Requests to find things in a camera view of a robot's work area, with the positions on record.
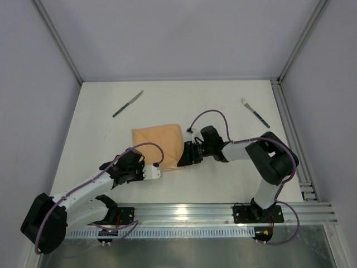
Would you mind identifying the beige cloth napkin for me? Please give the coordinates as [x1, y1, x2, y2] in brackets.
[132, 124, 184, 171]

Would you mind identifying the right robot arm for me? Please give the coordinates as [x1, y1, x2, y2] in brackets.
[177, 126, 299, 223]

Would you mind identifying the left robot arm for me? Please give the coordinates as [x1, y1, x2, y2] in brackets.
[20, 149, 144, 255]

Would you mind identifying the left controller board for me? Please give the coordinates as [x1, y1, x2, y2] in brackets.
[97, 229, 118, 246]

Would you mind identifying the controller board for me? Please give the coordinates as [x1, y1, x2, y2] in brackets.
[97, 229, 118, 246]
[253, 227, 273, 245]

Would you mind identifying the right controller board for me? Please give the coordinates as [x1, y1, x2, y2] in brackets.
[253, 227, 273, 245]

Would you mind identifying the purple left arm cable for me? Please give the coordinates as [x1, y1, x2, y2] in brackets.
[33, 142, 165, 259]

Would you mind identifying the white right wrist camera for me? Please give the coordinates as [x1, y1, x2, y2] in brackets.
[186, 127, 203, 143]

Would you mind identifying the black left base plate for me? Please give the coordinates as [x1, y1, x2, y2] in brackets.
[114, 207, 135, 226]

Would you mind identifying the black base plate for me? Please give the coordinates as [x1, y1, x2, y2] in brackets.
[114, 207, 135, 226]
[232, 204, 284, 224]

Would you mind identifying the green handled fork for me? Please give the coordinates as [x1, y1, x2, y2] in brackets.
[241, 98, 270, 128]

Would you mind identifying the green handled knife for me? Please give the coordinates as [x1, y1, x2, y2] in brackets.
[112, 90, 144, 118]

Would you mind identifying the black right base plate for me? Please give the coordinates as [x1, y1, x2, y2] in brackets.
[232, 204, 284, 224]

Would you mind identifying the slotted cable duct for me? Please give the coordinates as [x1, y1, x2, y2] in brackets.
[66, 226, 254, 239]

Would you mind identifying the aluminium frame rail right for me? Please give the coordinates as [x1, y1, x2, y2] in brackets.
[270, 79, 320, 202]

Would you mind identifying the front aluminium rail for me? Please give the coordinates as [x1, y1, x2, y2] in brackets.
[32, 202, 338, 228]

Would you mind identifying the left rear aluminium post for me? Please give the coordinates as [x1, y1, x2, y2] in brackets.
[31, 0, 84, 85]

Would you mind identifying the aluminium post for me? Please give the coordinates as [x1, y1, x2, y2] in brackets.
[277, 0, 330, 84]
[31, 0, 84, 85]

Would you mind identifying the right rear aluminium post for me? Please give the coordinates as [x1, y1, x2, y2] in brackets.
[277, 0, 330, 84]

